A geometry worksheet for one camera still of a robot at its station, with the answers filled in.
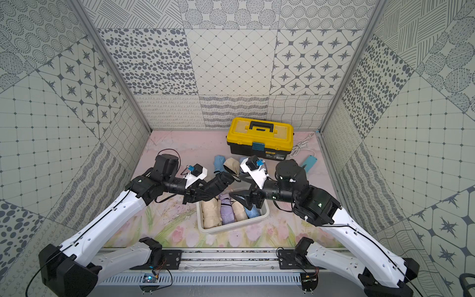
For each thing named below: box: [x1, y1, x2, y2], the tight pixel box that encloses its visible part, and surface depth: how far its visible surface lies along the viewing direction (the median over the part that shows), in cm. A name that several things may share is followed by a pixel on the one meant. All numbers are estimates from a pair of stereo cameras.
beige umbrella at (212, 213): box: [201, 197, 223, 229], surface depth 78 cm
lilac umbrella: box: [218, 193, 237, 225], surface depth 86 cm
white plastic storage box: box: [196, 199, 270, 235], surface depth 72 cm
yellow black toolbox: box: [226, 116, 294, 161], surface depth 99 cm
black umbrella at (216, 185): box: [200, 171, 235, 200], surface depth 64 cm
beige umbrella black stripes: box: [230, 198, 249, 222], surface depth 83 cm
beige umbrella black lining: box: [223, 157, 240, 176], surface depth 95 cm
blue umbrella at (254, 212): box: [243, 203, 262, 219], surface depth 83 cm
